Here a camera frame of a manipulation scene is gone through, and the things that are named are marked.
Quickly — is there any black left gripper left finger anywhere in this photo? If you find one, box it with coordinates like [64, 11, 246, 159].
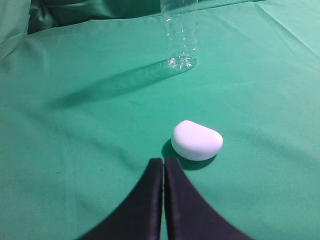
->
[80, 158, 163, 240]

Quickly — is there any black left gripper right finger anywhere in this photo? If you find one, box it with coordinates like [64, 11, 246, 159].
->
[164, 157, 251, 240]

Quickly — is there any white rounded plastic case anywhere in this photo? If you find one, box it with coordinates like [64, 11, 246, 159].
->
[170, 120, 224, 161]

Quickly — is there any green tablecloth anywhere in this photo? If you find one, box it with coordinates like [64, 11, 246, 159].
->
[0, 0, 320, 240]

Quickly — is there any clear plastic bottle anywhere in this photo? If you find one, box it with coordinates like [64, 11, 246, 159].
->
[160, 0, 199, 72]

